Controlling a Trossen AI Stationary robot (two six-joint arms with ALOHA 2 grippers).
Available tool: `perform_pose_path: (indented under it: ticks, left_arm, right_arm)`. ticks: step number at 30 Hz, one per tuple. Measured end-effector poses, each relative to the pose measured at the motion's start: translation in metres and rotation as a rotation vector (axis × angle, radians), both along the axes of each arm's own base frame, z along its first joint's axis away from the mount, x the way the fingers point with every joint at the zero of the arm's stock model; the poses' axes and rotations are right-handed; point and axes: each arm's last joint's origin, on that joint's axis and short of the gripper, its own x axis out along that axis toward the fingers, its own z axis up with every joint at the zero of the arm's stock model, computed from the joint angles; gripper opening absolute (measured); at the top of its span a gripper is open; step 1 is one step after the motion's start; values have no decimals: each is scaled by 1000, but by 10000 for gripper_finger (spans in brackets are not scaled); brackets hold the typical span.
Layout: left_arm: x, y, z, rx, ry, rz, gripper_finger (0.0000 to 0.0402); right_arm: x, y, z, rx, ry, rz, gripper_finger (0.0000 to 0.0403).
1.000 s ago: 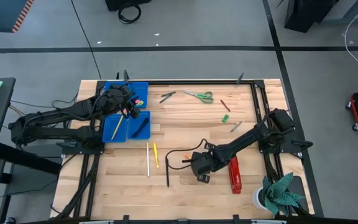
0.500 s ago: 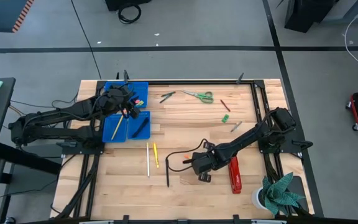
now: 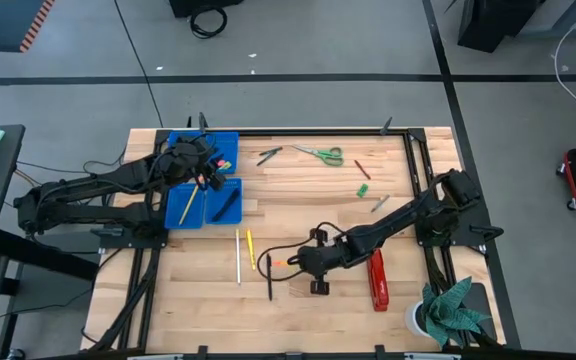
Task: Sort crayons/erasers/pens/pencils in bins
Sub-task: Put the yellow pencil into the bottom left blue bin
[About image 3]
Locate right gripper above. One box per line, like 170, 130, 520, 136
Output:
295, 228, 358, 296

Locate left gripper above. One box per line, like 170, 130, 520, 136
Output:
160, 137, 226, 193

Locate thick black marker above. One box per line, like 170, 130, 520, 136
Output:
210, 187, 242, 223

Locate slim black pen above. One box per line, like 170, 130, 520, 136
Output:
265, 251, 274, 303

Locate yellow highlighter pen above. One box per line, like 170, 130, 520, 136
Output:
245, 227, 258, 272

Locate gray crayon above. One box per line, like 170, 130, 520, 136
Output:
370, 193, 392, 214

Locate red stapler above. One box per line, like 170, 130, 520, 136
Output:
365, 248, 391, 313

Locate white pencil yellow eraser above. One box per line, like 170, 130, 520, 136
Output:
234, 227, 243, 287

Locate white plant pot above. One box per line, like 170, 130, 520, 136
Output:
404, 299, 432, 339

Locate green paper plant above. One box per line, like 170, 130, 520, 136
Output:
420, 275, 493, 349

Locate black mat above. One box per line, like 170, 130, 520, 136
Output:
460, 282, 498, 344

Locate black floor box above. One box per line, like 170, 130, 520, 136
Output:
168, 0, 245, 20

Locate black equipment case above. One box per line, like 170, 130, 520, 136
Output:
456, 0, 543, 54

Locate grey metal furniture base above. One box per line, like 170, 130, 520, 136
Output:
517, 0, 576, 41

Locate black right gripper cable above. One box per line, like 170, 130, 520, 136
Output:
256, 220, 349, 284

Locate green handled scissors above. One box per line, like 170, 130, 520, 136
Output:
291, 144, 345, 168

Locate black table frame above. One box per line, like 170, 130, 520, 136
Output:
80, 127, 507, 360

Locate black cable coil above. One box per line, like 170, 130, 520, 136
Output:
189, 3, 229, 41

